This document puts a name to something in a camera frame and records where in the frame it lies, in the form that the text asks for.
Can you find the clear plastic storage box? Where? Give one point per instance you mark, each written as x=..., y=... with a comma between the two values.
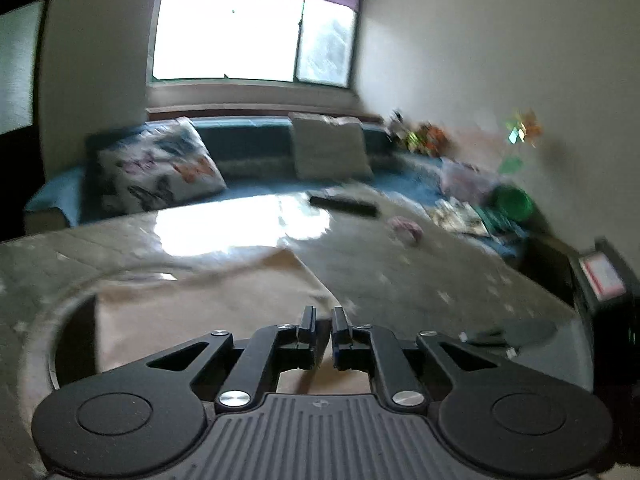
x=465, y=177

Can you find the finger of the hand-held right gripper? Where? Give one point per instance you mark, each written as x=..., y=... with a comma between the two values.
x=525, y=332

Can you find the dark wooden door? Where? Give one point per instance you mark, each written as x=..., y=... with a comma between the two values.
x=20, y=60

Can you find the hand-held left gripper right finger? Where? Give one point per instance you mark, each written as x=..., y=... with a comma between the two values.
x=340, y=332

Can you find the green plastic basin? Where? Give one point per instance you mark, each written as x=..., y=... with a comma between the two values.
x=510, y=202

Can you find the plain white pillow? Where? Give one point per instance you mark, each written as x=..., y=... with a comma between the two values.
x=330, y=150

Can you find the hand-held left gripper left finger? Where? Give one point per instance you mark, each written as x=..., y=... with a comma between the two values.
x=307, y=327

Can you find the cream patterned cloth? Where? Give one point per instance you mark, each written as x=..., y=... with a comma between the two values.
x=460, y=217

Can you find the orange plush toy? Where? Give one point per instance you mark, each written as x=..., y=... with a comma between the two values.
x=437, y=139

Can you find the butterfly print pillow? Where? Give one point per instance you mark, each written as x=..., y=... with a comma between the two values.
x=160, y=170

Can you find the cream garment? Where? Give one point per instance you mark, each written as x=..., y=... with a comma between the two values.
x=200, y=305

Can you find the blue sofa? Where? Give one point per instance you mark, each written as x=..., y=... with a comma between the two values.
x=250, y=135

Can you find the black remote control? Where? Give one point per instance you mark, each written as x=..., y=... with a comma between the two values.
x=345, y=205

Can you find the yellow green plush toy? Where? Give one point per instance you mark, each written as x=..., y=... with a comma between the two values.
x=419, y=141

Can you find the green framed window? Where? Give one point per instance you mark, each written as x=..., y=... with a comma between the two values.
x=225, y=25

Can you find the black round induction cooktop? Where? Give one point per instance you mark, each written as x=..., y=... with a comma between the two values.
x=75, y=345

